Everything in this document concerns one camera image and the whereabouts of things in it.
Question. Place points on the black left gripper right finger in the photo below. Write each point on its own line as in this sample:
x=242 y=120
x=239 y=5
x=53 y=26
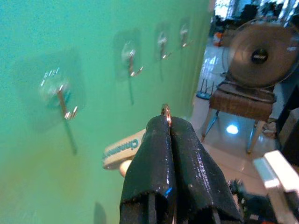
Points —
x=198 y=182

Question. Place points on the green wall board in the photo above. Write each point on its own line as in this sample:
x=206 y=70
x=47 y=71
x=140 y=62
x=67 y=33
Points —
x=93 y=14

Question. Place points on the black router with antennas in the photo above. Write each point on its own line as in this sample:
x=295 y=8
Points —
x=205 y=92

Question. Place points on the brown wicker stool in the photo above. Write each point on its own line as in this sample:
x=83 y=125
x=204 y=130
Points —
x=240 y=102

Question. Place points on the round electric fan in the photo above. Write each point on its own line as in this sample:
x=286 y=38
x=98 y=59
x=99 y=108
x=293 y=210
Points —
x=259 y=56

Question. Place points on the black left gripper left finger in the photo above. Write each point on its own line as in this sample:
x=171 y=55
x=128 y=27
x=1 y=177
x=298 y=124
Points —
x=151 y=168

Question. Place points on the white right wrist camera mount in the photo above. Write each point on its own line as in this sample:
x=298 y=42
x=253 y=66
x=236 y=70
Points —
x=280 y=172

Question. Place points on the clear adhesive wall hook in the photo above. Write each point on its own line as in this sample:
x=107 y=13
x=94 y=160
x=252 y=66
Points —
x=162 y=43
x=184 y=35
x=63 y=102
x=130 y=60

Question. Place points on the dark cabinet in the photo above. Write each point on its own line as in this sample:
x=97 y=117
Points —
x=290 y=116

